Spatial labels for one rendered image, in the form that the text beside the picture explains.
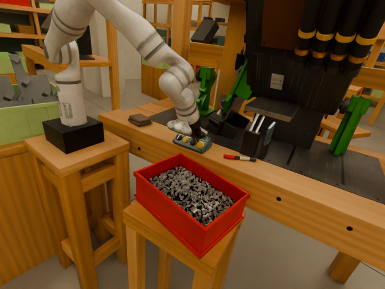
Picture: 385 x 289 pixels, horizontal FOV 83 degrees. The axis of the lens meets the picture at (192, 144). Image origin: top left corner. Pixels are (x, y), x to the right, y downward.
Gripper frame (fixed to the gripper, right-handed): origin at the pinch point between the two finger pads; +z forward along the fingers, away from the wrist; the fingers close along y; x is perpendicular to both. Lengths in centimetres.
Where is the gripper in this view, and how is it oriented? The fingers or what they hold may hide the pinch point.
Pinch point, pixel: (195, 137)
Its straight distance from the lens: 86.9
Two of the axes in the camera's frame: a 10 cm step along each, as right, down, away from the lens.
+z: 1.8, 5.0, 8.4
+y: -8.5, -3.4, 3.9
